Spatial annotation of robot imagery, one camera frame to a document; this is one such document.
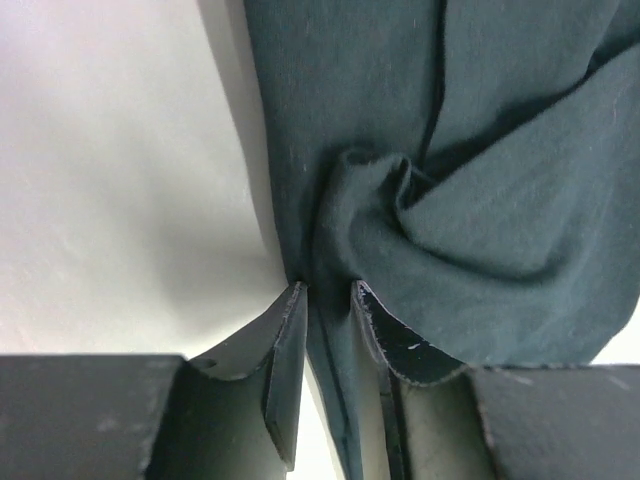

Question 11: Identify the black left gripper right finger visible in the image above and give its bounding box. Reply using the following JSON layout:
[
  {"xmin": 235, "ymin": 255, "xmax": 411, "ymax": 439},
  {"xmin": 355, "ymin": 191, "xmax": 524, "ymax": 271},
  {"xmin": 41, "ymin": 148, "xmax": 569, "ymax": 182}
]
[{"xmin": 350, "ymin": 281, "xmax": 639, "ymax": 479}]

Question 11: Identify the black t-shirt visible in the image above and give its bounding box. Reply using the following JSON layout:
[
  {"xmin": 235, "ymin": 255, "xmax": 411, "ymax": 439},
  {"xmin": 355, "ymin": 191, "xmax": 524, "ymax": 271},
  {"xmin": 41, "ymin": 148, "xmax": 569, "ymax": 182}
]
[{"xmin": 244, "ymin": 1, "xmax": 639, "ymax": 479}]

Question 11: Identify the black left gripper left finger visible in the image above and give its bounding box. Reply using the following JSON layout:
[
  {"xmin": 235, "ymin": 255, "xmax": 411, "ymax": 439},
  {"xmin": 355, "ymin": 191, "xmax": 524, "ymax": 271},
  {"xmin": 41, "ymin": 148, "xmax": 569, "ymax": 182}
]
[{"xmin": 1, "ymin": 283, "xmax": 307, "ymax": 479}]

